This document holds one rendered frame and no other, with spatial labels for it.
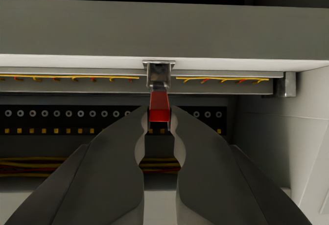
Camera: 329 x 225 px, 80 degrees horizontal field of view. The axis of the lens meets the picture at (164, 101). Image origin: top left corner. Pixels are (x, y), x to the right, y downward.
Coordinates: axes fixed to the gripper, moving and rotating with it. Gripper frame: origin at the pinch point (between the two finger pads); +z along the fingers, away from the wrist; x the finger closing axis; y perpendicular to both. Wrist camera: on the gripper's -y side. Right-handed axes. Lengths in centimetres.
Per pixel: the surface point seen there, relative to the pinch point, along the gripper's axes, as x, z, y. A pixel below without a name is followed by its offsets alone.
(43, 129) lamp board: -19.5, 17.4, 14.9
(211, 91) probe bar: 6.2, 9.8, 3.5
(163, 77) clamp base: 0.5, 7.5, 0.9
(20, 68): -14.0, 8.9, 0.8
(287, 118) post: 16.0, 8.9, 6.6
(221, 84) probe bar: 7.4, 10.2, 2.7
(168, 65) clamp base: 0.8, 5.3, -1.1
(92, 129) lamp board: -11.2, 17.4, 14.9
